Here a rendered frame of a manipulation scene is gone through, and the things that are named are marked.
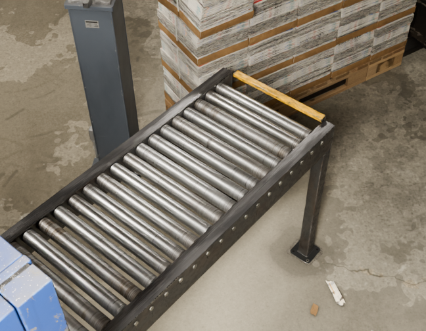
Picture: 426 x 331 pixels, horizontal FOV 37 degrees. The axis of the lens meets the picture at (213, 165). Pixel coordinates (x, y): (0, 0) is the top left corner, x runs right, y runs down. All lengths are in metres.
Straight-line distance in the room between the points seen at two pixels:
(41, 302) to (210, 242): 1.00
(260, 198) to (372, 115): 1.67
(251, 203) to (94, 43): 1.10
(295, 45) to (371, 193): 0.84
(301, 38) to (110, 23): 1.05
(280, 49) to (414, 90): 1.03
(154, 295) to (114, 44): 1.27
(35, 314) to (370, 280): 2.07
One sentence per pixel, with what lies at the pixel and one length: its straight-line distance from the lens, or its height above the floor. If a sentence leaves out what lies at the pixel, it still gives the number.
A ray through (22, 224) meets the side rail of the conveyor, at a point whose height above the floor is 0.80.
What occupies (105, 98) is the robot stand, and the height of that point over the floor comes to 0.50.
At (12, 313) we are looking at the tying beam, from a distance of 1.11.
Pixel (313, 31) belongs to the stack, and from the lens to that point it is 3.37.
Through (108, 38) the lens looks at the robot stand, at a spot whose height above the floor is 0.84.
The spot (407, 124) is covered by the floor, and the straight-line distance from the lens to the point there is 3.73.
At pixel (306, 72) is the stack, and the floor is 0.28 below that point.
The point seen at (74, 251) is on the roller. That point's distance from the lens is 2.09.
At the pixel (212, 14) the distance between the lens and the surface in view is 2.75.
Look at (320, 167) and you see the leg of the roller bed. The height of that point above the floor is 0.61.
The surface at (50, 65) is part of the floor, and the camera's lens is 4.13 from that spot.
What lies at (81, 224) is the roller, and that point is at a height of 0.80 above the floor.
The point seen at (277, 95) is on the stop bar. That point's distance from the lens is 2.52.
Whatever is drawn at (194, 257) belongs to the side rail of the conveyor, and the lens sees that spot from 2.02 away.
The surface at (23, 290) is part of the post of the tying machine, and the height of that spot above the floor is 1.55.
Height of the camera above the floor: 2.46
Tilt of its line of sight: 47 degrees down
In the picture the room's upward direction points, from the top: 1 degrees counter-clockwise
